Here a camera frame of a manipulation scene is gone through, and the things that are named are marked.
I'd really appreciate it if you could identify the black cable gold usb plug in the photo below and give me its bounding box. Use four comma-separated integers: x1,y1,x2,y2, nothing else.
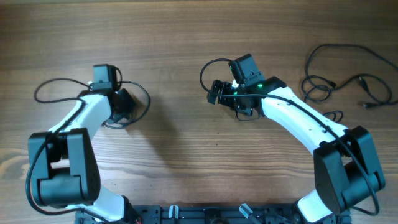
102,81,151,129

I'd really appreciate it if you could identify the long thin black cable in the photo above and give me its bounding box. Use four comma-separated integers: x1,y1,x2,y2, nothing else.
304,43,398,109

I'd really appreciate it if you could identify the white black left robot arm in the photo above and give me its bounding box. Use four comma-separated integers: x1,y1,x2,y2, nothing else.
25,64,141,223

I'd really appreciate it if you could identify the short thick black cable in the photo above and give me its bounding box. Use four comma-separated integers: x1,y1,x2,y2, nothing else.
300,74,345,123

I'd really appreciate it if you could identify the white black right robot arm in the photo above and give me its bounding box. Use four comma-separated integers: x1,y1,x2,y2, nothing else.
206,54,386,223

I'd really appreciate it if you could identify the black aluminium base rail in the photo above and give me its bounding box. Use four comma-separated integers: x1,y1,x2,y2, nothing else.
74,203,352,224

